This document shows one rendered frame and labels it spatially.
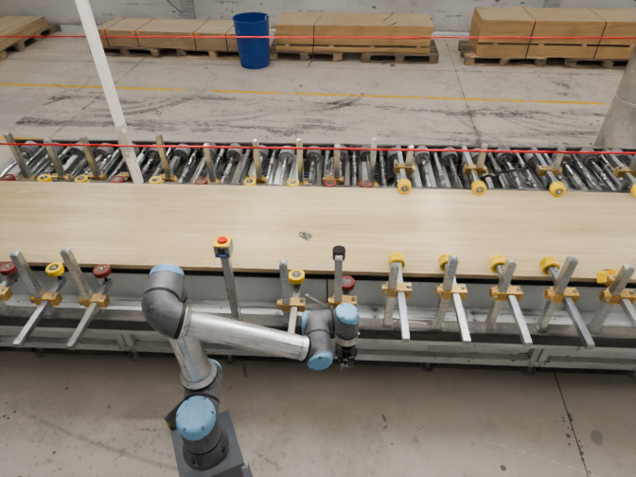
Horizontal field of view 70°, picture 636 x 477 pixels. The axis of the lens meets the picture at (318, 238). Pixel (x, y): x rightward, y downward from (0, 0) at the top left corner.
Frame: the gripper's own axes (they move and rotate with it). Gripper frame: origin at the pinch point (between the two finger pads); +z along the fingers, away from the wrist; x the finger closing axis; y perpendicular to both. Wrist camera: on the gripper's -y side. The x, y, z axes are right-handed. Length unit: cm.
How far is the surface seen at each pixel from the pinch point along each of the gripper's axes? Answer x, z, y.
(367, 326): 11.2, 12.6, -31.4
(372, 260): 13, -7, -58
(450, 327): 52, 13, -32
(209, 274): -72, 2, -53
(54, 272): -148, -8, -42
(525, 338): 74, -13, -6
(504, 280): 70, -22, -31
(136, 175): -135, -12, -128
